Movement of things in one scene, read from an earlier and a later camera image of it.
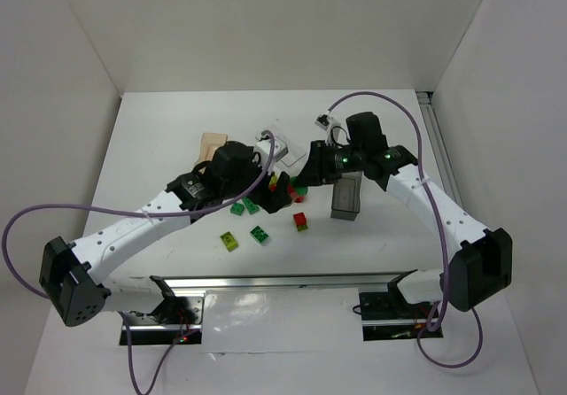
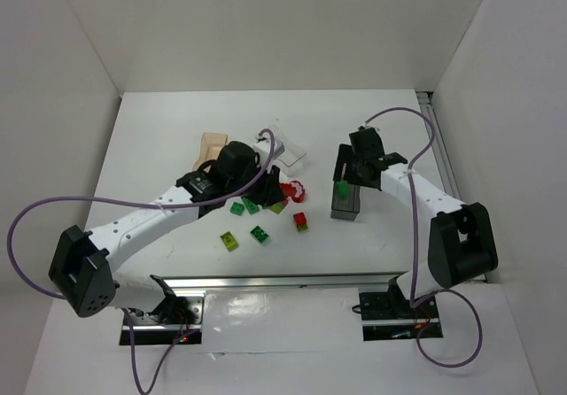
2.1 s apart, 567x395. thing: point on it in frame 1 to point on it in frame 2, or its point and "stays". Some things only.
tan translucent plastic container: x=210 y=143 stays
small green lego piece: x=299 y=190 to x=342 y=189
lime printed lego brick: x=229 y=241 stays
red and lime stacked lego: x=300 y=221 stays
